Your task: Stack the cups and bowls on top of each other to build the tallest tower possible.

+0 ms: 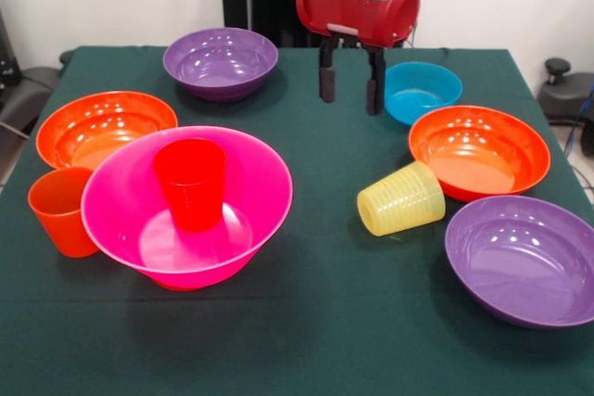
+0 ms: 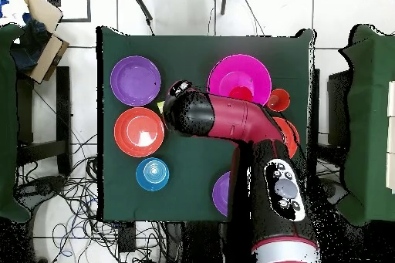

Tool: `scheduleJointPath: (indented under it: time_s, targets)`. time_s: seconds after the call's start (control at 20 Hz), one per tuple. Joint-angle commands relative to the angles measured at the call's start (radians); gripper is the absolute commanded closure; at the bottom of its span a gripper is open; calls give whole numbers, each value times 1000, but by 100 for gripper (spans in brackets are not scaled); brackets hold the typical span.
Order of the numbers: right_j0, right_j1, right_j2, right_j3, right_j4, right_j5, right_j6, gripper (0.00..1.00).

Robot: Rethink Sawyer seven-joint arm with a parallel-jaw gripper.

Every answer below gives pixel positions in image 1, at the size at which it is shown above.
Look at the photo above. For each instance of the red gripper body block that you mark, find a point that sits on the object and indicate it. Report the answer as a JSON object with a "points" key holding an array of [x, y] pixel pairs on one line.
{"points": [[362, 11]]}

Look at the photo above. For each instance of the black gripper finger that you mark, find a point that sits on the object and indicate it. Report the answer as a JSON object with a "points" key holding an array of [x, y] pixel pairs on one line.
{"points": [[327, 83], [372, 94]]}

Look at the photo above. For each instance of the blue bowl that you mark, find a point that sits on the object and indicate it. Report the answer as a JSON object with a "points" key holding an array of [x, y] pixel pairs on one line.
{"points": [[422, 99]]}

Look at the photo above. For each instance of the yellow cup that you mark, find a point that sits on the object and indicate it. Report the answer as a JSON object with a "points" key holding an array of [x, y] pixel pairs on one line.
{"points": [[399, 201]]}

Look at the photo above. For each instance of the large pink bowl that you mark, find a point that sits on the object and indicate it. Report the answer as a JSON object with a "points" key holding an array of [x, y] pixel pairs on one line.
{"points": [[260, 182]]}

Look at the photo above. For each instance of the large orange bowl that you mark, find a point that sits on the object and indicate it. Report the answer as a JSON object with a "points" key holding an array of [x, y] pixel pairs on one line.
{"points": [[482, 155], [93, 131]]}

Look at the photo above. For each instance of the red cup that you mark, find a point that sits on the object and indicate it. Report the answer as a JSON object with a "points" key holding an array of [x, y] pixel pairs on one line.
{"points": [[192, 192]]}

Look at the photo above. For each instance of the purple bowl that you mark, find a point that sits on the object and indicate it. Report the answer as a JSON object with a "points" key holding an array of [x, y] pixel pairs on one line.
{"points": [[520, 261], [218, 62]]}

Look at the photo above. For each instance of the dark green tablecloth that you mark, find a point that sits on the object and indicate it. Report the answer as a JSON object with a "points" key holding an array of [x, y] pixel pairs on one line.
{"points": [[297, 322]]}

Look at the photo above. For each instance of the orange cup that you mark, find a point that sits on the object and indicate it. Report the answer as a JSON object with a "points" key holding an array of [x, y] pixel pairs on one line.
{"points": [[60, 224]]}

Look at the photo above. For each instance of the black side stand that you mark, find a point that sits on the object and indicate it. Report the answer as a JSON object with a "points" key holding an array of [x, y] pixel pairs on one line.
{"points": [[14, 108]]}

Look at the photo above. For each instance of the black pedestal leg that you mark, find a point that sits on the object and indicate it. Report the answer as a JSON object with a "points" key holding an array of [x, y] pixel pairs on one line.
{"points": [[566, 94], [39, 83]]}

